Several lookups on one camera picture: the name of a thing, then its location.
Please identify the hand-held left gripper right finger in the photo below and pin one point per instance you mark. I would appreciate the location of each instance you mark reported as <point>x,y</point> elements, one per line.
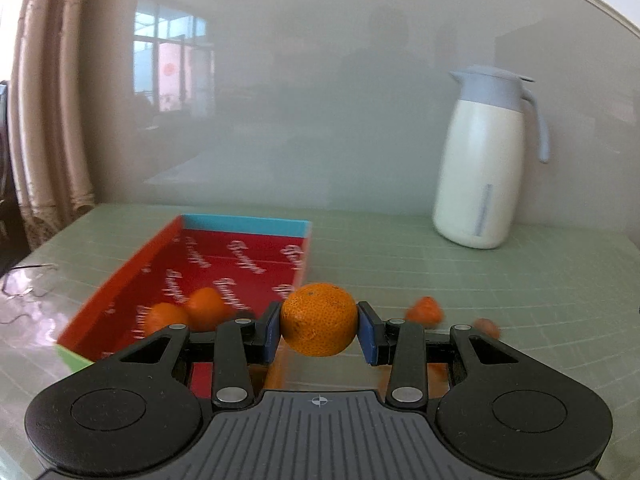
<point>366,332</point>

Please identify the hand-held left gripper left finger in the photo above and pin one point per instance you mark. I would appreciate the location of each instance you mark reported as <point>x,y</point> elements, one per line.
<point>272,332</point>

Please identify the orange tangerine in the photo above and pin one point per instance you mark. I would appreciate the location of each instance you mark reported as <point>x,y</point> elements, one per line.
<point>207,306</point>
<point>320,320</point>
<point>167,317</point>

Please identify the small orange-red fruit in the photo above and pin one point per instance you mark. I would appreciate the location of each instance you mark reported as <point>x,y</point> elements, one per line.
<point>425,311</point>
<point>487,329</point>

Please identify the colourful cardboard box red inside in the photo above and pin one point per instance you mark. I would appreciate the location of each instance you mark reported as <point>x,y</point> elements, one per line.
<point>235,260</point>

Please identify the green grid table mat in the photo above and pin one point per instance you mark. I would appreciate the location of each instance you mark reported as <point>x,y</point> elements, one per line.
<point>400,270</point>

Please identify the white thermos jug blue lid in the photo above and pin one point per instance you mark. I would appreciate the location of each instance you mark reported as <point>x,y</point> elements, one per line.
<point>475,170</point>

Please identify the beige curtain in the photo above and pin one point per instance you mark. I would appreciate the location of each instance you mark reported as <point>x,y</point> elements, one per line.
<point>50,110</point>

